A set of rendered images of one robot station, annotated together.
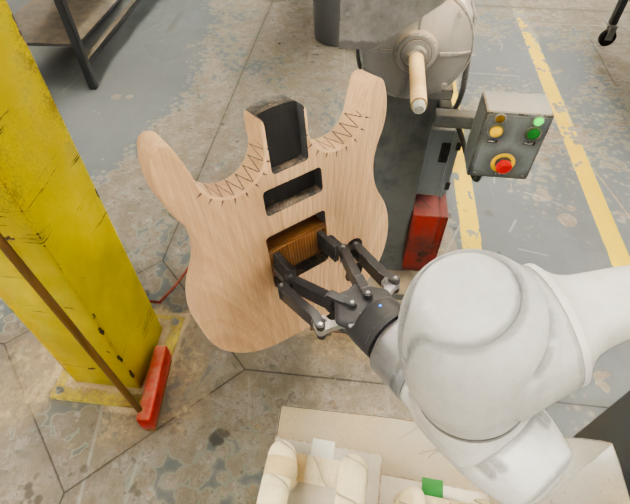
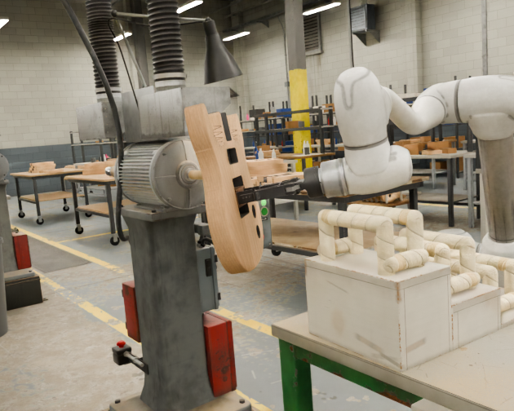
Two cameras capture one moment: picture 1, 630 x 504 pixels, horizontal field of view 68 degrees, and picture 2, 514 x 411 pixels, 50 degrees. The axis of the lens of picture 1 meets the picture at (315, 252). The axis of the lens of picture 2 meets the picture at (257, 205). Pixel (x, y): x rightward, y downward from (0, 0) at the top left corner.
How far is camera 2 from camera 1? 1.14 m
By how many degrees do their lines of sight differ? 55
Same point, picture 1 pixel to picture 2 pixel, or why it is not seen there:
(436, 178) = (210, 292)
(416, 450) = not seen: hidden behind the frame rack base
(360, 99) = (232, 124)
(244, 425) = not seen: outside the picture
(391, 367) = (334, 170)
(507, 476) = (398, 154)
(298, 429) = (294, 323)
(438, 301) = (349, 74)
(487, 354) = (369, 75)
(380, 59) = (169, 183)
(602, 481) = not seen: hidden behind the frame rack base
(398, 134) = (177, 257)
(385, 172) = (175, 295)
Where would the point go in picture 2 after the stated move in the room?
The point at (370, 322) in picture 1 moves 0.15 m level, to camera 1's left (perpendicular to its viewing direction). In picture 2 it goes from (311, 170) to (266, 178)
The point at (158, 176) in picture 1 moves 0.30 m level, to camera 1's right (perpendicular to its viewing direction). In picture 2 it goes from (205, 117) to (298, 112)
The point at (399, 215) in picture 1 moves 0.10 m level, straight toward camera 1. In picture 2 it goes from (196, 336) to (206, 344)
